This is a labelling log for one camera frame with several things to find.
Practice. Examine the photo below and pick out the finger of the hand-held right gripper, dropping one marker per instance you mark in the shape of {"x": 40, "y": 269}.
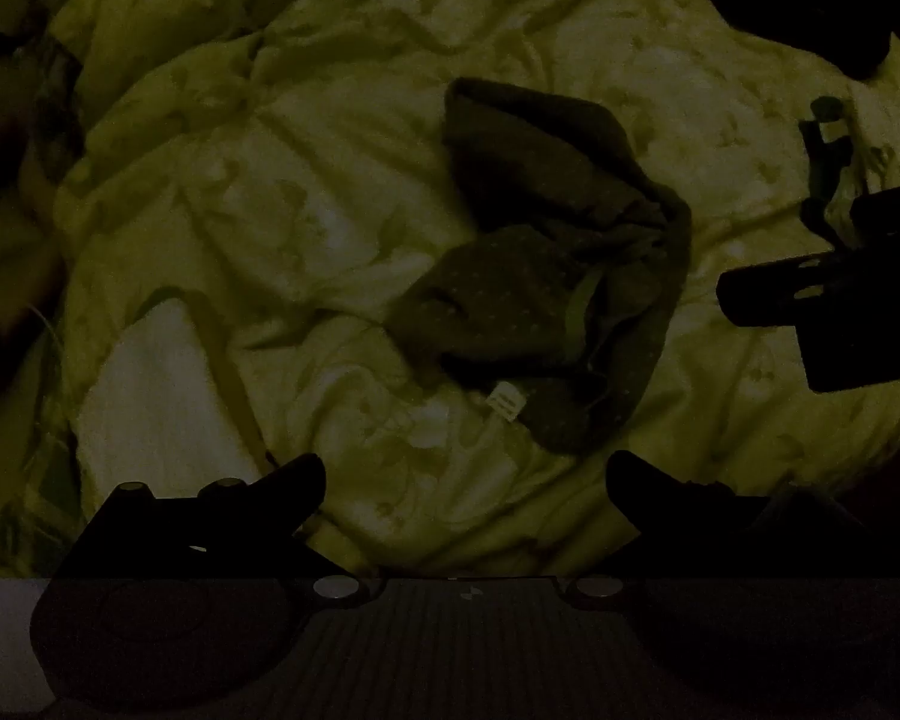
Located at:
{"x": 829, "y": 180}
{"x": 757, "y": 296}

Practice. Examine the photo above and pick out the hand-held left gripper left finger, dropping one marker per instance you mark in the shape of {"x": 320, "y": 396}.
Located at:
{"x": 300, "y": 484}

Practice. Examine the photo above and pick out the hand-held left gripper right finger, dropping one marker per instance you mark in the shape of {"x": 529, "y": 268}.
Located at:
{"x": 634, "y": 484}

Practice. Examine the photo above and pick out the dark dotted garment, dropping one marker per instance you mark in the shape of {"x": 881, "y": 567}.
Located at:
{"x": 525, "y": 285}

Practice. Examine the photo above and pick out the white folded cloth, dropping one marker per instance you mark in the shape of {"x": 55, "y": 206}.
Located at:
{"x": 157, "y": 397}

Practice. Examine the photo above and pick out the light printed blanket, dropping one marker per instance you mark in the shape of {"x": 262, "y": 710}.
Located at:
{"x": 330, "y": 187}

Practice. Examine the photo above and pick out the light pillow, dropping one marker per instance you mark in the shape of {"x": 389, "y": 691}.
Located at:
{"x": 157, "y": 15}

